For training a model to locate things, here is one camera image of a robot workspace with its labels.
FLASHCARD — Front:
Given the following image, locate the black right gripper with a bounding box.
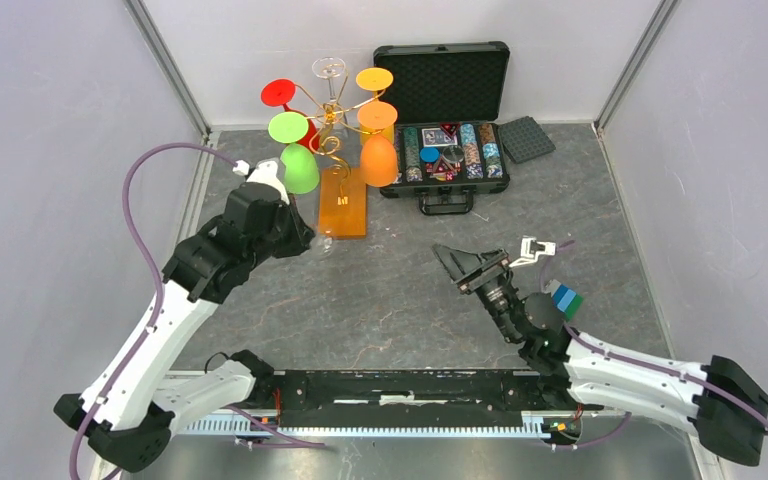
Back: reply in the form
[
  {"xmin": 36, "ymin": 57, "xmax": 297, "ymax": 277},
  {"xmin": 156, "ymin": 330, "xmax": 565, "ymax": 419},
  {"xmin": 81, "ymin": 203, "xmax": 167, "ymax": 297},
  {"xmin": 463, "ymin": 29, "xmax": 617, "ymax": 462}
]
[{"xmin": 431, "ymin": 243, "xmax": 521, "ymax": 345}]

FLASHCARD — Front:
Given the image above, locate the clear wine glass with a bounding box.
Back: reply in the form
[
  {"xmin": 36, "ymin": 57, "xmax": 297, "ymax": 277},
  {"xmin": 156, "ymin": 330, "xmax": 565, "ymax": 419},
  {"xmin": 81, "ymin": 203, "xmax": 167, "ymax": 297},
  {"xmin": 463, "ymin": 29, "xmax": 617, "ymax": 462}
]
[
  {"xmin": 311, "ymin": 57, "xmax": 349, "ymax": 129},
  {"xmin": 305, "ymin": 232, "xmax": 335, "ymax": 261}
]

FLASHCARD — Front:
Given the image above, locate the green wine glass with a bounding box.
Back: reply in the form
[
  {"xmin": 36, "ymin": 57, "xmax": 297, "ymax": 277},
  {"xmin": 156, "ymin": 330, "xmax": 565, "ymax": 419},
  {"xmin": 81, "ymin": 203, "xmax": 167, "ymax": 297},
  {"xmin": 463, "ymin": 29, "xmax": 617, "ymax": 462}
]
[{"xmin": 267, "ymin": 111, "xmax": 320, "ymax": 195}]

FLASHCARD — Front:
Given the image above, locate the orange wine glass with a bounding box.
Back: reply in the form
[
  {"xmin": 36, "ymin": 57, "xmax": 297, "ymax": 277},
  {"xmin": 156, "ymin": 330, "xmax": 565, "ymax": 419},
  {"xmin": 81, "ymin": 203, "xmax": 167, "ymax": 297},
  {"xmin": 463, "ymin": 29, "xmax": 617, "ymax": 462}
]
[{"xmin": 357, "ymin": 100, "xmax": 398, "ymax": 187}]

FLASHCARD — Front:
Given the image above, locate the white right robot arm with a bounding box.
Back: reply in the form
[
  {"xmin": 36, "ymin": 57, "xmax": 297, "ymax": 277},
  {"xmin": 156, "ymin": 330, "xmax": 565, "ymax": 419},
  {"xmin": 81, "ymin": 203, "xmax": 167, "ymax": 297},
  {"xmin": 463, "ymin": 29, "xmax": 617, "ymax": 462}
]
[{"xmin": 432, "ymin": 237, "xmax": 768, "ymax": 467}]

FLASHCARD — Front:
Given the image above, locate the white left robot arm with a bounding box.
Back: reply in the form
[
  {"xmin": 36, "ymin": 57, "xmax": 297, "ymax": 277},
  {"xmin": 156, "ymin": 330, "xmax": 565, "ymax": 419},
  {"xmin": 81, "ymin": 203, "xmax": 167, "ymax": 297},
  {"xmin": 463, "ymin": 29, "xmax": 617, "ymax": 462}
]
[{"xmin": 54, "ymin": 178, "xmax": 314, "ymax": 473}]

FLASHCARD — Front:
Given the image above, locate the red wine glass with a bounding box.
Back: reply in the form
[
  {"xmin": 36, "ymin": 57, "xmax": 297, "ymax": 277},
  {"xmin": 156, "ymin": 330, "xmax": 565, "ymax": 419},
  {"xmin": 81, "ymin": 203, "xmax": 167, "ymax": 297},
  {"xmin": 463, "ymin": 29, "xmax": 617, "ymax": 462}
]
[{"xmin": 260, "ymin": 78, "xmax": 320, "ymax": 152}]

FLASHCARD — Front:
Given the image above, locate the yellow wine glass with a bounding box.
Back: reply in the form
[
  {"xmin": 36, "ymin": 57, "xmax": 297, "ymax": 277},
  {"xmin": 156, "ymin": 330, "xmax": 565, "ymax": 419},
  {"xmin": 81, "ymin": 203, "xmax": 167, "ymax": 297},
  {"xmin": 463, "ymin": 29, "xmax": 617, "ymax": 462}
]
[{"xmin": 356, "ymin": 67, "xmax": 398, "ymax": 145}]

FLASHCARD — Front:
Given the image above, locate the clear round dealer button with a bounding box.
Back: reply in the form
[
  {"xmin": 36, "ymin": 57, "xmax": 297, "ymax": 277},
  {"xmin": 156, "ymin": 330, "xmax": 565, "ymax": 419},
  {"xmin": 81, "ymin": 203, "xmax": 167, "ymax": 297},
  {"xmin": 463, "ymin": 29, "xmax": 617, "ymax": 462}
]
[{"xmin": 441, "ymin": 145, "xmax": 464, "ymax": 164}]

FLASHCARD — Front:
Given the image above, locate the blue round chip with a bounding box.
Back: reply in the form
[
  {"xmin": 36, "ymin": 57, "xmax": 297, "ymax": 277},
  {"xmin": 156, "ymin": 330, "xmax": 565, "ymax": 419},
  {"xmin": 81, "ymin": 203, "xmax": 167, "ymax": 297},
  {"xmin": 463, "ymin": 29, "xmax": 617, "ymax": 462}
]
[{"xmin": 419, "ymin": 147, "xmax": 440, "ymax": 163}]

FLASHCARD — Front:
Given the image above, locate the blue green block stack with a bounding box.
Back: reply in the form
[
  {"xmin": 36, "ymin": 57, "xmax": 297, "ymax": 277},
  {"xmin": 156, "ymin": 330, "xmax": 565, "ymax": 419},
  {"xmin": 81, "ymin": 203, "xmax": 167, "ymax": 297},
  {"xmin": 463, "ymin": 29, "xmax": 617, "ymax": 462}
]
[{"xmin": 546, "ymin": 280, "xmax": 583, "ymax": 320}]

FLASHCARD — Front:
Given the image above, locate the black poker chip case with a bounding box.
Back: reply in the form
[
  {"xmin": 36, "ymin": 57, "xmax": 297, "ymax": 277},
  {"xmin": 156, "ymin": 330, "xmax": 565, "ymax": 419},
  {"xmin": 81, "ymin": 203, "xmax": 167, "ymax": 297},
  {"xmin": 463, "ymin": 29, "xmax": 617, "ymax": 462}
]
[{"xmin": 373, "ymin": 41, "xmax": 510, "ymax": 216}]

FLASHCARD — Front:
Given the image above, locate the blue playing card deck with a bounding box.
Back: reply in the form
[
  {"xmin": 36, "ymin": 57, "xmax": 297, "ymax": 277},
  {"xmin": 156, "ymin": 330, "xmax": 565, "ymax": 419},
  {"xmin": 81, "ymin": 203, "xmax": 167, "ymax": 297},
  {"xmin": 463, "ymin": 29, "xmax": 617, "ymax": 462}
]
[{"xmin": 421, "ymin": 127, "xmax": 458, "ymax": 147}]

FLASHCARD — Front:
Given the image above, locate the black foam pad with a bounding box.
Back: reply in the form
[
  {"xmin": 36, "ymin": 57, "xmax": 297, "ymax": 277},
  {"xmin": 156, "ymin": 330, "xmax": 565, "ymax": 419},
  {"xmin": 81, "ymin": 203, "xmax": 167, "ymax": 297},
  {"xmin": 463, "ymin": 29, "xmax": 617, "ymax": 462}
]
[{"xmin": 498, "ymin": 116, "xmax": 556, "ymax": 164}]

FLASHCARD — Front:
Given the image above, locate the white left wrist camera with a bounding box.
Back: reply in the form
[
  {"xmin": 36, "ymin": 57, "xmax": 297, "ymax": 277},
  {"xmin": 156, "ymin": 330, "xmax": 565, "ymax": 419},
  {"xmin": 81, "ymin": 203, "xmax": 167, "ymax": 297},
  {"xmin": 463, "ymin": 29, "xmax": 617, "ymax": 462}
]
[{"xmin": 232, "ymin": 157, "xmax": 290, "ymax": 204}]

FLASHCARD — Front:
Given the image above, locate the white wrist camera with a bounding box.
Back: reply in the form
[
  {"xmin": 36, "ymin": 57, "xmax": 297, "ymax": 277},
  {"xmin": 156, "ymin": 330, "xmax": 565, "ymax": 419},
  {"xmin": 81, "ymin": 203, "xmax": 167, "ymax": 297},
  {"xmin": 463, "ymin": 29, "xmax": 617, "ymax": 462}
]
[
  {"xmin": 509, "ymin": 236, "xmax": 557, "ymax": 268},
  {"xmin": 232, "ymin": 157, "xmax": 290, "ymax": 204}
]

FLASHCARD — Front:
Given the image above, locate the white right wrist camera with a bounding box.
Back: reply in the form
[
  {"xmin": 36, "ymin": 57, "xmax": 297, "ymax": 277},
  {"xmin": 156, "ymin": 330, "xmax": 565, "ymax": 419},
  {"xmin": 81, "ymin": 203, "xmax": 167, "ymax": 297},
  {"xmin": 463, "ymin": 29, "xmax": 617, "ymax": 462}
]
[{"xmin": 509, "ymin": 236, "xmax": 557, "ymax": 268}]

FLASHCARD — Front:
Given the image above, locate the gold wire rack wooden base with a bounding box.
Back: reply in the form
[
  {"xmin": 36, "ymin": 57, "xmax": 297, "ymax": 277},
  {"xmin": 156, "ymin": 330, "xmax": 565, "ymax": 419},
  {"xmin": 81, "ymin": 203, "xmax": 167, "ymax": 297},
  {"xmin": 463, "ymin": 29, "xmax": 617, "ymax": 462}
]
[{"xmin": 295, "ymin": 84, "xmax": 383, "ymax": 240}]

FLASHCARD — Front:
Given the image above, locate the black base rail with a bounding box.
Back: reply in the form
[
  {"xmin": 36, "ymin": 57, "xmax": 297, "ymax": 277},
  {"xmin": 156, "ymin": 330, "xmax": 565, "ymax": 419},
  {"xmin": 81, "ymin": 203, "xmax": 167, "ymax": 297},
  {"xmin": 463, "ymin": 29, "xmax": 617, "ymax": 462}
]
[{"xmin": 211, "ymin": 367, "xmax": 584, "ymax": 432}]

